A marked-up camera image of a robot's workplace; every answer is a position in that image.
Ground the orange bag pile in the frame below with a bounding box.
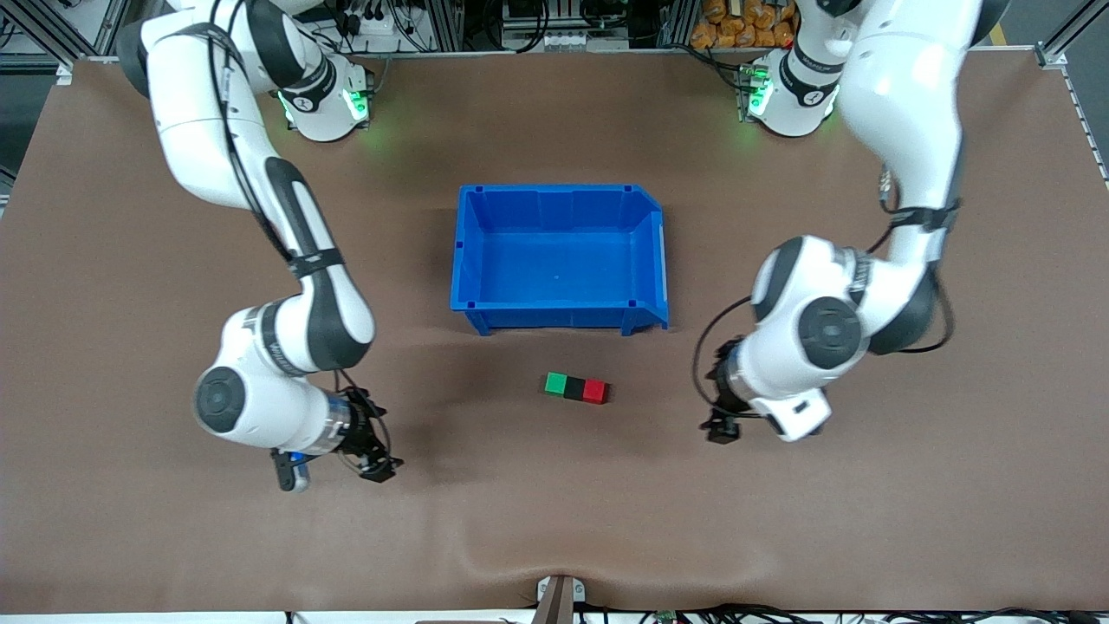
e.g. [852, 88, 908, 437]
[690, 0, 800, 50]

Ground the metal clamp bracket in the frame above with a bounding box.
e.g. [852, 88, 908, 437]
[535, 574, 587, 624]

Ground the blue plastic storage bin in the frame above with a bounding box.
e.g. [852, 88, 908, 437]
[449, 183, 671, 337]

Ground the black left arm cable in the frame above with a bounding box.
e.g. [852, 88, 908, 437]
[691, 160, 956, 426]

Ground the white power strip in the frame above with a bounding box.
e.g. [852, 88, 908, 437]
[334, 7, 418, 55]

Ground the aluminium frame profile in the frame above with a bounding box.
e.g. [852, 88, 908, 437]
[1040, 0, 1109, 55]
[0, 0, 131, 58]

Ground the brown table mat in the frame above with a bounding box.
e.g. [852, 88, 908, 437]
[0, 48, 1109, 614]

